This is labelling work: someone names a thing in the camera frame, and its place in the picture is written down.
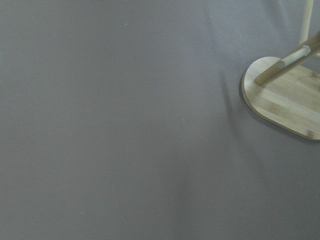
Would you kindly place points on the wooden cup storage rack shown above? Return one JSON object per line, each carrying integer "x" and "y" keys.
{"x": 282, "y": 91}

